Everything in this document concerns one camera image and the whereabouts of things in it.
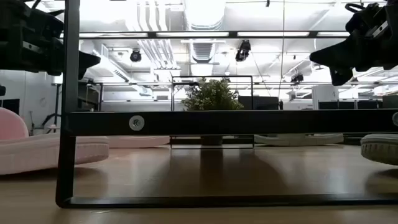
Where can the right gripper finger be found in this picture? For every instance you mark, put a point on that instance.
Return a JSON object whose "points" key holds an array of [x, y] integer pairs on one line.
{"points": [[340, 76], [335, 56]]}

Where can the pink foam slide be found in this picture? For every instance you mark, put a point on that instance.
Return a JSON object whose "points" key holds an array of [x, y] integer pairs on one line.
{"points": [[140, 141], [46, 152]]}

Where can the black metal wooden shelf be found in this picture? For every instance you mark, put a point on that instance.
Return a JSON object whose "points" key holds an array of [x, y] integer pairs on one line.
{"points": [[217, 123]]}

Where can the white background cabinet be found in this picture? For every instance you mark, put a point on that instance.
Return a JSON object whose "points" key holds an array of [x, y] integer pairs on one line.
{"points": [[325, 96]]}

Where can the black background pole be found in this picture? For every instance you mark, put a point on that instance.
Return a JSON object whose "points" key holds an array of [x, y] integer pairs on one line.
{"points": [[57, 102]]}

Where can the small green potted plant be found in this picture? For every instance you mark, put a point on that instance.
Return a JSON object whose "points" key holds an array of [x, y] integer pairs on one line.
{"points": [[211, 96]]}

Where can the black ceiling camera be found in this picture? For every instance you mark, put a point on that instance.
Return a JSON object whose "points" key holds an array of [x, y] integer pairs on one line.
{"points": [[297, 77], [136, 56], [243, 49]]}

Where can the black wall monitor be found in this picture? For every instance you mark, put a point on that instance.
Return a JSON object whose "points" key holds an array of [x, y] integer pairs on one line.
{"points": [[11, 105]]}

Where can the black aluminium rig frame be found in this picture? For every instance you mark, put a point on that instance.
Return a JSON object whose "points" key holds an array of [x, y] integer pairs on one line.
{"points": [[233, 33]]}

